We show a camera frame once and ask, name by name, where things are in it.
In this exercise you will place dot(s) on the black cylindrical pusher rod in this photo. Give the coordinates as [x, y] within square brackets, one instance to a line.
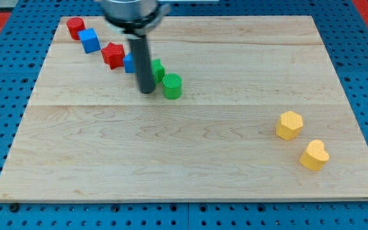
[142, 64]

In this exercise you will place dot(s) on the green cylinder block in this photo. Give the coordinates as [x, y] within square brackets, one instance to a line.
[172, 84]

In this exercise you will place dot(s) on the yellow hexagon block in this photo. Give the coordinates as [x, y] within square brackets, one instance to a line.
[289, 125]

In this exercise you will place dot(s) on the blue block behind rod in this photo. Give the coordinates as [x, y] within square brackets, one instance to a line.
[128, 63]

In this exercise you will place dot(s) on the red star block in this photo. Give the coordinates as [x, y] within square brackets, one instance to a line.
[113, 55]

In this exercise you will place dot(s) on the green star block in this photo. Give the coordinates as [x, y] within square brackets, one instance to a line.
[158, 70]

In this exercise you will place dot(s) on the blue cube block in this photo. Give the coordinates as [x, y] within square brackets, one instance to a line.
[89, 40]

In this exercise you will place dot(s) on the red cylinder block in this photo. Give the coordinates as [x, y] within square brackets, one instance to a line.
[75, 25]

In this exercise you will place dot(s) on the wooden board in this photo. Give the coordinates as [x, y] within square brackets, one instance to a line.
[88, 135]

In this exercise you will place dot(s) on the yellow heart block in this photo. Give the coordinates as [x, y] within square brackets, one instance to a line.
[314, 157]

